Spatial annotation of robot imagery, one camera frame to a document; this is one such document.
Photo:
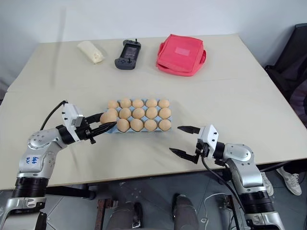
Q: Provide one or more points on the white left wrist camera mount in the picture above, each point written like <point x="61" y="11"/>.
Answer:
<point x="69" y="119"/>

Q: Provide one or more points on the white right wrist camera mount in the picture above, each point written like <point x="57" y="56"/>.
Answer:
<point x="209" y="139"/>

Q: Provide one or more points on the black grey handheld controller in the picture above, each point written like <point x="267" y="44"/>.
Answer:
<point x="127" y="55"/>

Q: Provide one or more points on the dark rounded grey shape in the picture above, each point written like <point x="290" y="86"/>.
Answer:
<point x="184" y="212"/>

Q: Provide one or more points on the black chair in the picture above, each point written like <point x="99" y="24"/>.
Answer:
<point x="287" y="64"/>

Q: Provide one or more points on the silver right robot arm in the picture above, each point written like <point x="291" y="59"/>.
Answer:
<point x="244" y="165"/>

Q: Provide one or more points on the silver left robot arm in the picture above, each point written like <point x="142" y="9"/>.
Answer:
<point x="36" y="155"/>

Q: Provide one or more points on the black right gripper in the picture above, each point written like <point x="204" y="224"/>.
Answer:
<point x="201" y="148"/>

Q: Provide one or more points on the brown egg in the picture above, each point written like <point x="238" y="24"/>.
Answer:
<point x="151" y="112"/>
<point x="165" y="125"/>
<point x="125" y="113"/>
<point x="151" y="125"/>
<point x="113" y="104"/>
<point x="125" y="103"/>
<point x="151" y="103"/>
<point x="109" y="117"/>
<point x="123" y="125"/>
<point x="164" y="103"/>
<point x="165" y="113"/>
<point x="138" y="103"/>
<point x="136" y="125"/>
<point x="138" y="113"/>

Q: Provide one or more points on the white sneaker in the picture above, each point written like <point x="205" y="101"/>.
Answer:
<point x="291" y="180"/>
<point x="267" y="183"/>

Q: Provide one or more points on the blue egg carton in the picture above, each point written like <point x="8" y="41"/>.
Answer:
<point x="144" y="119"/>

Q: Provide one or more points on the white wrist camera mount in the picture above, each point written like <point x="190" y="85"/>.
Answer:
<point x="209" y="139"/>
<point x="69" y="119"/>

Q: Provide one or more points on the black table frame bracket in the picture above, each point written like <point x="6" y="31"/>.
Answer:
<point x="72" y="190"/>

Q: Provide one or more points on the white plastic bag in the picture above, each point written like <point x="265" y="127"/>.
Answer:
<point x="92" y="52"/>

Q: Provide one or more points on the red fabric bag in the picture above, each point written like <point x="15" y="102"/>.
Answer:
<point x="181" y="56"/>

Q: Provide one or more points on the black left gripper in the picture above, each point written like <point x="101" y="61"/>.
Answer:
<point x="84" y="133"/>

